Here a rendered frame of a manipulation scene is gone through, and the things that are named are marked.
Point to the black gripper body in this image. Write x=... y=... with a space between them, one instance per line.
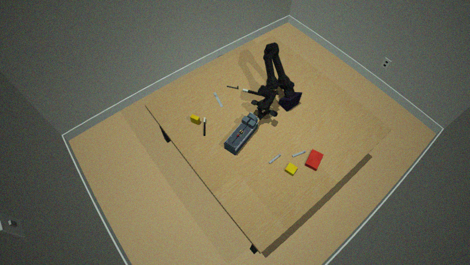
x=272 y=112

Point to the red rectangular block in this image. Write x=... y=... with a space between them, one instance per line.
x=314 y=160

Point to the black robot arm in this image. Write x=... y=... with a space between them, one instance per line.
x=271 y=56

